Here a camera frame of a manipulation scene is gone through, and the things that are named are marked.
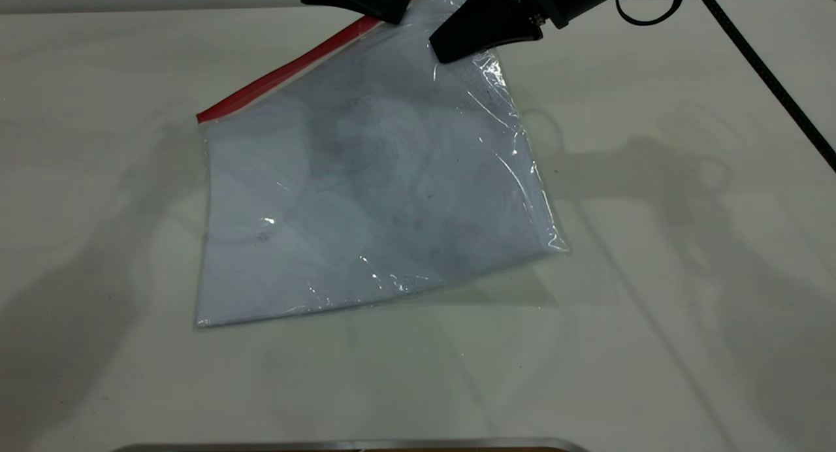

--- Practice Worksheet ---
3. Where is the clear plastic zip bag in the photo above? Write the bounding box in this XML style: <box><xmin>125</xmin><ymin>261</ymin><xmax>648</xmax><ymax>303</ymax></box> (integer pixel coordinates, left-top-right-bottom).
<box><xmin>195</xmin><ymin>0</ymin><xmax>569</xmax><ymax>329</ymax></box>

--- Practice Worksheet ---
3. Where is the metal edge strip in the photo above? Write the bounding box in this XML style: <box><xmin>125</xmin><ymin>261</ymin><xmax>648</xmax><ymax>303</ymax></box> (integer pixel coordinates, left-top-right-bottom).
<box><xmin>111</xmin><ymin>437</ymin><xmax>590</xmax><ymax>452</ymax></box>

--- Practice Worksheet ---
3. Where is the thin black looped cable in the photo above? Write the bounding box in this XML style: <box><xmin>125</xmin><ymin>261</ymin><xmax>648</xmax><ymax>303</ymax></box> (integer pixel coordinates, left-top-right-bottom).
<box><xmin>614</xmin><ymin>0</ymin><xmax>686</xmax><ymax>27</ymax></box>

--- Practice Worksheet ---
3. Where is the black braided cable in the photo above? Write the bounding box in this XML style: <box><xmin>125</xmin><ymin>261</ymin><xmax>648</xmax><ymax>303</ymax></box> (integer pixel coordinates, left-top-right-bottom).
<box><xmin>688</xmin><ymin>0</ymin><xmax>836</xmax><ymax>173</ymax></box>

